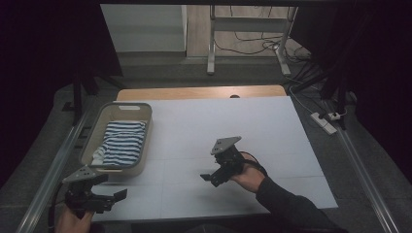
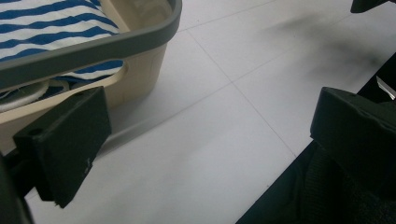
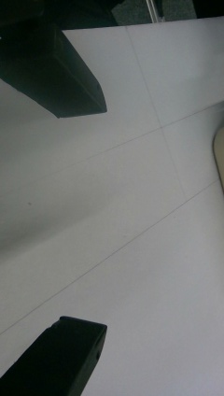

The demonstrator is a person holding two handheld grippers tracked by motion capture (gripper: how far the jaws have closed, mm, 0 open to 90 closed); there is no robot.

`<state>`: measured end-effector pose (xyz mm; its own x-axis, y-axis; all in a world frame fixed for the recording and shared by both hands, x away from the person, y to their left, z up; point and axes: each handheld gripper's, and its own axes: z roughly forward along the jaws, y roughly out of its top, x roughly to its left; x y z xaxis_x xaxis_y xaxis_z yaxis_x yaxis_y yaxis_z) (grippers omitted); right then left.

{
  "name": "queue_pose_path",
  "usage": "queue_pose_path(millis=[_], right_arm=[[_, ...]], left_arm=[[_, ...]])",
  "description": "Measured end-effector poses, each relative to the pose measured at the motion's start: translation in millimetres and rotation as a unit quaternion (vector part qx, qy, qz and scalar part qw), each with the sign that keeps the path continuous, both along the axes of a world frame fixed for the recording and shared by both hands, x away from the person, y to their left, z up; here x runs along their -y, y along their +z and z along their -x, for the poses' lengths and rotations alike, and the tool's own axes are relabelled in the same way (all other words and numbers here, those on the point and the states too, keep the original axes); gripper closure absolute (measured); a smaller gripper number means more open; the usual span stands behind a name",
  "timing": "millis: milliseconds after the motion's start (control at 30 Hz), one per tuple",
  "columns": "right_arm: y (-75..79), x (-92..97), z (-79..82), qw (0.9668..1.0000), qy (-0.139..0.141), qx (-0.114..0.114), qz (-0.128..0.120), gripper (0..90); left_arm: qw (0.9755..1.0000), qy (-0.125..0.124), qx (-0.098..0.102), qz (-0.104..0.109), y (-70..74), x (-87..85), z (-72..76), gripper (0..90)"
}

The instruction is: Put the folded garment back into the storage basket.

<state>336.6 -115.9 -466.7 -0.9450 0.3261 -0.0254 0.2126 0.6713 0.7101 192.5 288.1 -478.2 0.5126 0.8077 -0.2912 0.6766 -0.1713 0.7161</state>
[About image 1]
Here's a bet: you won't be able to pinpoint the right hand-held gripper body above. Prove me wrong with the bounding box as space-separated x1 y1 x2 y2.
209 135 246 187

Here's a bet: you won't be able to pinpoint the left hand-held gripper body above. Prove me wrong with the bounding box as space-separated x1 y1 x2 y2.
61 164 115 216

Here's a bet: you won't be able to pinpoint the blue white striped garment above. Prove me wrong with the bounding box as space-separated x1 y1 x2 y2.
91 120 148 167

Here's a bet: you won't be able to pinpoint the beige storage basket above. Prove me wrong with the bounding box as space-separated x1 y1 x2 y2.
79 102 154 178

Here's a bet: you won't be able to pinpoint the person's right hand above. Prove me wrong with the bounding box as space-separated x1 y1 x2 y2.
228 152 268 194

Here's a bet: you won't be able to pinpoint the person's left hand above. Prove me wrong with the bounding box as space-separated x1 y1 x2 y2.
53 205 95 233

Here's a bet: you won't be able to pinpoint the white table cover sheet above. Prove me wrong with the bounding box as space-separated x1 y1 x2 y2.
91 95 339 222

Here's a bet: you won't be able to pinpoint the wooden table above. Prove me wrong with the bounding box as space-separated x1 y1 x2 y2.
116 84 288 102

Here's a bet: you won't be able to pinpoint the black metal stand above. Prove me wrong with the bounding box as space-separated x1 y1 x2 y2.
61 72 125 126
291 62 358 131

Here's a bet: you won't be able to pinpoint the white power strip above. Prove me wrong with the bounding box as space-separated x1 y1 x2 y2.
310 112 338 136

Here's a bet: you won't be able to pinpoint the dark curtain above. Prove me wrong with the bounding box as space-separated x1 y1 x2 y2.
290 0 412 185
0 0 123 188

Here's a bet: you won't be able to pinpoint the white cabinet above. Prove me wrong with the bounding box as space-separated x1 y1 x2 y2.
99 3 189 53

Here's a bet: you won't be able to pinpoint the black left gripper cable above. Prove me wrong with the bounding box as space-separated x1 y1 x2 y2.
48 182 67 233

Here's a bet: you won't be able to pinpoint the metal floor rail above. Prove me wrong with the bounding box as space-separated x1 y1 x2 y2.
15 106 95 233
334 127 400 233

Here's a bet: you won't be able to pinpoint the white power cable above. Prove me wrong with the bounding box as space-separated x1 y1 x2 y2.
287 84 316 115

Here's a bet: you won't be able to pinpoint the black floor cables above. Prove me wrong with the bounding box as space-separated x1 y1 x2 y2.
213 5 314 71

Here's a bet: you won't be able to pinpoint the white metal desk frame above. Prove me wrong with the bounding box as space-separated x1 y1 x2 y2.
206 4 299 78

